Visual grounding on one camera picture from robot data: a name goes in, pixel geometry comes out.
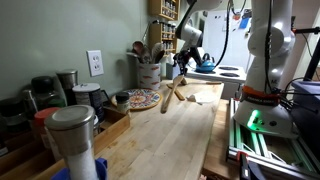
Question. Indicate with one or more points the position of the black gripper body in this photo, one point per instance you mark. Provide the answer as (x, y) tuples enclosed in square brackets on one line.
[(183, 58)]

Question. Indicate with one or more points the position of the brown wooden spoon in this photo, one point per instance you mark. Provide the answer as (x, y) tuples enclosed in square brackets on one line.
[(170, 95)]

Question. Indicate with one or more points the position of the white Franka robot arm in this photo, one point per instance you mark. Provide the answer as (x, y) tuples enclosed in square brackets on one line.
[(270, 83)]

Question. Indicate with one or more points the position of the black plastic utensil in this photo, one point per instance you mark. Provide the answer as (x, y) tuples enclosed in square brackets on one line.
[(160, 56)]

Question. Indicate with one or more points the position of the metal slotted spoon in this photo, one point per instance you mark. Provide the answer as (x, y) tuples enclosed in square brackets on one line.
[(157, 47)]

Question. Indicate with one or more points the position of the white utensil holder red pattern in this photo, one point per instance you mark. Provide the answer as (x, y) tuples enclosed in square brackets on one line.
[(150, 76)]

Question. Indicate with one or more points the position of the grey plastic spoon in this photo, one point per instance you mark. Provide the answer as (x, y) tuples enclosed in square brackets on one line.
[(146, 55)]

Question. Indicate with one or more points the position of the dark reddish wooden spoon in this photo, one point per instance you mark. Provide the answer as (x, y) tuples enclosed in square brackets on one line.
[(138, 46)]

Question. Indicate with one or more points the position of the blue grinder holder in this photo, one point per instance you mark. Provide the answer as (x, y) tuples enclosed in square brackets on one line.
[(101, 168)]

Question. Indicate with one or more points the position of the blue tissue box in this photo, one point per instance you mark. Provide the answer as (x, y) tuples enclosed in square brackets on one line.
[(171, 71)]

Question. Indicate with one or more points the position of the blue kettle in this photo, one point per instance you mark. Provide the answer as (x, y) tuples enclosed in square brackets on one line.
[(206, 67)]

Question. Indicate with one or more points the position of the white electric stove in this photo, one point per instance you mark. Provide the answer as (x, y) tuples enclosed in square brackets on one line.
[(220, 72)]

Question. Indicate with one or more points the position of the colourful patterned round plate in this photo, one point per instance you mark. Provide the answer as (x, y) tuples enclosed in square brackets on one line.
[(140, 99)]

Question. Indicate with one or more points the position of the white refrigerator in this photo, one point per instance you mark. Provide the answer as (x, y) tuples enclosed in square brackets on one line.
[(238, 46)]

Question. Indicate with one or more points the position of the small black-lid spice jar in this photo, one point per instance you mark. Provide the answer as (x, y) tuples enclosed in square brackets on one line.
[(122, 103)]

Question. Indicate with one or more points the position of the blue paper note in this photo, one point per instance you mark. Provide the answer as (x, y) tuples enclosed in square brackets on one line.
[(244, 22)]

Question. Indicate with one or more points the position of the wooden spice tray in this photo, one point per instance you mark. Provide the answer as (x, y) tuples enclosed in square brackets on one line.
[(113, 125)]

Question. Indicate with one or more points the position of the white canister dark label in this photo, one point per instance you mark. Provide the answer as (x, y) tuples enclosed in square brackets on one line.
[(88, 100)]

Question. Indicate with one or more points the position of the stainless steel shaker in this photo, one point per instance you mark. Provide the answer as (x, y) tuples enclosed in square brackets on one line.
[(67, 85)]

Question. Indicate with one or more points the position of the steel-topped salt grinder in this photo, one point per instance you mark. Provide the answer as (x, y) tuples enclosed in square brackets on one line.
[(73, 140)]

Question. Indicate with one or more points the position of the black metal pole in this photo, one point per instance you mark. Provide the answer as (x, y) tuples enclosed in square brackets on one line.
[(313, 60)]

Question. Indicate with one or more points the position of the dark blue storage bin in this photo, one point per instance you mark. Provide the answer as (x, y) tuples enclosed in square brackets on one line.
[(306, 116)]

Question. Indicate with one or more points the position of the dark jar black lid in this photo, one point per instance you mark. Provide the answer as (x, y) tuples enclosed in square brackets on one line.
[(46, 91)]

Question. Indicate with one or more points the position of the red-lid spice jar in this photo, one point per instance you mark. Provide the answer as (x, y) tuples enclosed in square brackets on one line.
[(45, 123)]

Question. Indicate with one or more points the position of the thin silver-topped bottle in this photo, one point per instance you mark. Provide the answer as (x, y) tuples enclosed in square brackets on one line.
[(30, 103)]

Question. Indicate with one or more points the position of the dark glass jar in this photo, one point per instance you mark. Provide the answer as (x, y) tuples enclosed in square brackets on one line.
[(13, 113)]

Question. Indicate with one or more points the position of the wooden wall spice rack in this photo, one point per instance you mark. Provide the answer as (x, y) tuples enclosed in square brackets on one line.
[(163, 8), (160, 36)]

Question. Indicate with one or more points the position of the white wall power outlet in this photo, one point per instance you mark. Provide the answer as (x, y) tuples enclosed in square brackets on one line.
[(95, 63)]

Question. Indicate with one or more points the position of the aluminium rail frame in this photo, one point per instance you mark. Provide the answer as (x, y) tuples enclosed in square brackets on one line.
[(266, 146)]

